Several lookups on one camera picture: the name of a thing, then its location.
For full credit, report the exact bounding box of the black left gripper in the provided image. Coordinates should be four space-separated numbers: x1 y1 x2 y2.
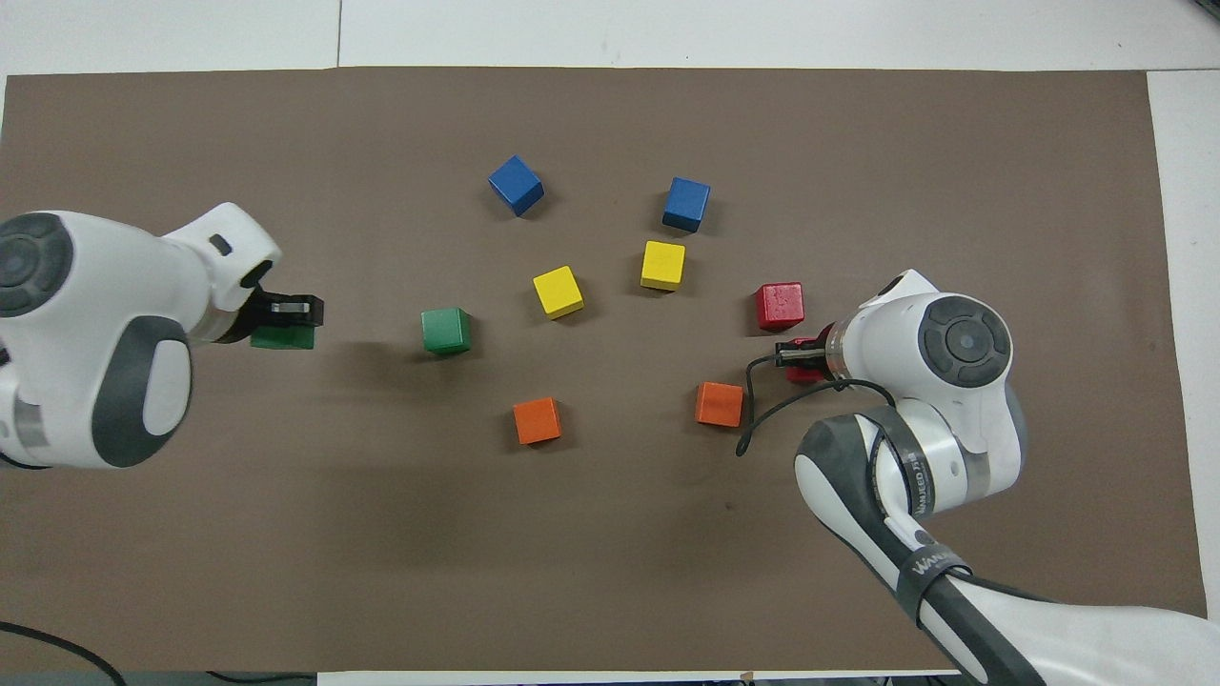
248 288 326 333

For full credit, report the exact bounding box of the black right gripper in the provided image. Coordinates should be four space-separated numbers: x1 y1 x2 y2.
775 337 834 376

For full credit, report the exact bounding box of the red wooden block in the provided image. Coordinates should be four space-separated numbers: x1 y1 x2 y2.
755 282 806 333
785 335 832 385

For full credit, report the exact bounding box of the green wooden block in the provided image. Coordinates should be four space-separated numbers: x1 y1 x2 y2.
420 307 473 357
251 324 316 351

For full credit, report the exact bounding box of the orange wooden block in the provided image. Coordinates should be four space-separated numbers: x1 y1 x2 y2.
695 381 745 429
513 396 563 446

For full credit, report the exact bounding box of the yellow wooden block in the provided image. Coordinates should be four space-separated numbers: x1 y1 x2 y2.
640 240 687 293
532 265 585 320

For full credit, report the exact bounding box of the blue wooden block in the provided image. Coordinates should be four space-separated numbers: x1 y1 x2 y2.
488 154 546 218
661 176 712 234

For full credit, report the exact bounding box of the brown table mat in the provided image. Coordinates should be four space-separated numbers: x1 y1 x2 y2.
0 67 1207 673

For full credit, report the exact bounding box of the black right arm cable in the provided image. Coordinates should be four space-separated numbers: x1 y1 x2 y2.
736 354 897 457

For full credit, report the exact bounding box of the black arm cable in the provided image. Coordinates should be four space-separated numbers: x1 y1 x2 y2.
736 354 897 457
0 621 128 686

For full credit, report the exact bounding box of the black floor cable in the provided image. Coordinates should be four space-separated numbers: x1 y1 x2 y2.
205 671 317 686

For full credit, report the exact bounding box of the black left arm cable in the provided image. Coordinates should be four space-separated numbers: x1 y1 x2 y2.
0 621 128 686

